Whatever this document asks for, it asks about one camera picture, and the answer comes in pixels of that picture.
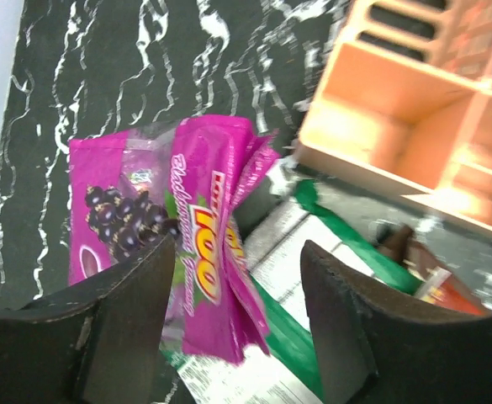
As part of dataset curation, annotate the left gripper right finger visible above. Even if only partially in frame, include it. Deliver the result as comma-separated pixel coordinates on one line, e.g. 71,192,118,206
300,241,492,403

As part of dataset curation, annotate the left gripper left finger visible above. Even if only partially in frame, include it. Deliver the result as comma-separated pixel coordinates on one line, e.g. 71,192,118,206
0,237,175,403

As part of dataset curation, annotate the red doritos bag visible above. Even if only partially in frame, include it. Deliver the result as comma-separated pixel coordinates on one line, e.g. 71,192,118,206
414,266,492,316

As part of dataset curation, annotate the purple blackcurrant candy bag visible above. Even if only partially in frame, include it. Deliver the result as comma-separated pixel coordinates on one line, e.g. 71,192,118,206
68,114,278,364

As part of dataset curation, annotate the green chips bag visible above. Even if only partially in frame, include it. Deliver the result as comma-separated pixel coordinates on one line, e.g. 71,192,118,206
159,159,423,404

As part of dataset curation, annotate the brown kettle chips bag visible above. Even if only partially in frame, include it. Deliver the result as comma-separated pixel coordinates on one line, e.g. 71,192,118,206
374,223,414,269

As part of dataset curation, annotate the orange plastic file organizer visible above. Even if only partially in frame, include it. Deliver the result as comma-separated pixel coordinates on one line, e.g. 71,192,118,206
294,1,492,237

